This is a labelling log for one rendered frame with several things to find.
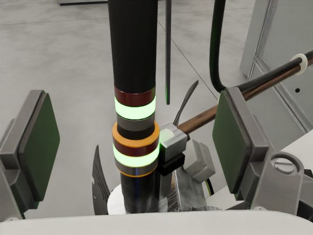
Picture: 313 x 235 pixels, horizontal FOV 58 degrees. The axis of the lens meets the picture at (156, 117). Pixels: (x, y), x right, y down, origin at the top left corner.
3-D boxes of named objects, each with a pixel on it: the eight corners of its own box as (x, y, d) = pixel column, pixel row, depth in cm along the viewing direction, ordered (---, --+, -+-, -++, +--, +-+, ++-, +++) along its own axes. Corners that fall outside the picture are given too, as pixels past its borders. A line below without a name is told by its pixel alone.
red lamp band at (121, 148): (140, 119, 29) (140, 110, 28) (168, 143, 26) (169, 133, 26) (104, 137, 27) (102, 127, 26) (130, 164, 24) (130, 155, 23)
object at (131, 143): (141, 141, 31) (140, 107, 28) (166, 164, 28) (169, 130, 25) (107, 158, 29) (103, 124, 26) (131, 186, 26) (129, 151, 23)
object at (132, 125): (139, 103, 27) (139, 92, 26) (162, 121, 25) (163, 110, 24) (109, 116, 25) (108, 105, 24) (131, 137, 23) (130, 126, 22)
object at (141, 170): (141, 138, 31) (141, 129, 30) (167, 162, 28) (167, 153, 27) (106, 155, 28) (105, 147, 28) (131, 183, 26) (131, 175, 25)
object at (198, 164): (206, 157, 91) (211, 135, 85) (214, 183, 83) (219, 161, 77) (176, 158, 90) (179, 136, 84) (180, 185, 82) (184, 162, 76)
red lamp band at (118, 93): (139, 79, 25) (139, 67, 24) (163, 97, 23) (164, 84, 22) (106, 92, 23) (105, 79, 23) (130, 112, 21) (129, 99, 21)
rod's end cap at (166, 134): (164, 138, 31) (165, 124, 30) (176, 148, 30) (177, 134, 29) (150, 146, 30) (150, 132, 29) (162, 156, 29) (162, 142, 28)
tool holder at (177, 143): (155, 168, 38) (157, 111, 32) (191, 203, 34) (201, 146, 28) (97, 203, 34) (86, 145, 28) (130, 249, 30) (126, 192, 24)
